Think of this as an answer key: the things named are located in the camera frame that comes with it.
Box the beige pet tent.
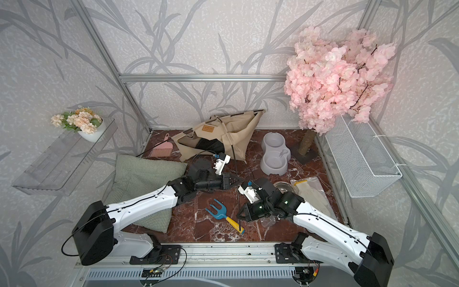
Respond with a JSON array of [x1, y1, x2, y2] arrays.
[[172, 110, 265, 161]]

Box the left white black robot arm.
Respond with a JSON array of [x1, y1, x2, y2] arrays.
[[71, 157, 243, 266]]

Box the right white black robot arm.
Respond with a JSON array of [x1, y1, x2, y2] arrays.
[[237, 178, 394, 287]]

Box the clear plastic bottle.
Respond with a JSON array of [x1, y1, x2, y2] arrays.
[[260, 215, 279, 229]]

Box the steel bowl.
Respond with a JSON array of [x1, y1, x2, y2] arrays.
[[274, 181, 295, 193]]

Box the blue yellow garden fork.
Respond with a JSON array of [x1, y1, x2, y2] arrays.
[[205, 199, 245, 234]]

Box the pink small brush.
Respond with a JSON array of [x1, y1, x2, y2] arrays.
[[148, 133, 173, 158]]

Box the bagged white gloves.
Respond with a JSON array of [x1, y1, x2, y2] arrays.
[[290, 177, 337, 220]]

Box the grey double pet bowl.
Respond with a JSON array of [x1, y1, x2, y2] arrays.
[[260, 132, 291, 175]]

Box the green checked cushion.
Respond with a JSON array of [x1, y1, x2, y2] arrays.
[[103, 154, 188, 234]]

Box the small potted flowers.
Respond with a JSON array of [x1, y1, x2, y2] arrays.
[[50, 107, 108, 143]]

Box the pink blossom tree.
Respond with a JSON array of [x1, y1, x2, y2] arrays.
[[284, 26, 397, 155]]

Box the clear acrylic shelf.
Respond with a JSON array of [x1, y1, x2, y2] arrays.
[[12, 118, 118, 196]]

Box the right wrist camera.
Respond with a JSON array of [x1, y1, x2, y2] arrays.
[[238, 181, 261, 204]]

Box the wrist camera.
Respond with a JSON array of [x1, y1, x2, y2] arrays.
[[238, 181, 261, 204], [213, 153, 231, 175]]

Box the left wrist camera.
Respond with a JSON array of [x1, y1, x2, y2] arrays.
[[213, 153, 231, 175]]

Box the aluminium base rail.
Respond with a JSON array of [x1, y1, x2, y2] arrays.
[[73, 241, 377, 269]]

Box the white wire basket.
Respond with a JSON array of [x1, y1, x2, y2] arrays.
[[325, 114, 402, 198]]

